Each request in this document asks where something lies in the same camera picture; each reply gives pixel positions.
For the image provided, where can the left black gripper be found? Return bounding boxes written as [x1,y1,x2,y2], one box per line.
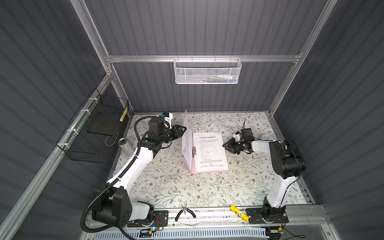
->
[158,124,186,145]

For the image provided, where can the pink file folder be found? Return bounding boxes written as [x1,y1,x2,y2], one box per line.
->
[181,109,230,175]

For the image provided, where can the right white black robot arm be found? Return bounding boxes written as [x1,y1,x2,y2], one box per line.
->
[223,128,306,224]

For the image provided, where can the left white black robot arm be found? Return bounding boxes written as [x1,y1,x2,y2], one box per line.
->
[81,112,187,232]

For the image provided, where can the metal folder clip mechanism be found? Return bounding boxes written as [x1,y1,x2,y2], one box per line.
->
[192,146,197,158]

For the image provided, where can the floral table mat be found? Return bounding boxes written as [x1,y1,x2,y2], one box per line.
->
[101,112,308,210]

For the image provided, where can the silver metal can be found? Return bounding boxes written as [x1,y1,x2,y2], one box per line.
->
[118,138,135,158]

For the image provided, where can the yellow marker in basket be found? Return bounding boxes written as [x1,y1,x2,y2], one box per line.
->
[120,108,128,122]

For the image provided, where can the black foam pad in basket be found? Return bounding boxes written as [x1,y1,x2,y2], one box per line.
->
[87,113,120,136]

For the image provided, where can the yellow tube on rail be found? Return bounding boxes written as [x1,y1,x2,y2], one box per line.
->
[230,205,249,222]

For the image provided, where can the white wire wall basket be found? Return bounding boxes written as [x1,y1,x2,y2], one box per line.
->
[173,57,242,85]

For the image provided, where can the black handled pliers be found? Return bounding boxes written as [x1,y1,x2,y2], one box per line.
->
[175,206,197,222]

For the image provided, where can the black wire side basket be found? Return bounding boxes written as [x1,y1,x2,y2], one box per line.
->
[57,90,130,164]

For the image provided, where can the white ventilated cable duct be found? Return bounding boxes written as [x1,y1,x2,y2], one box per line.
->
[91,227,269,240]

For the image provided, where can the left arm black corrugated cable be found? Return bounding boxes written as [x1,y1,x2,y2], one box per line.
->
[79,115,157,240]

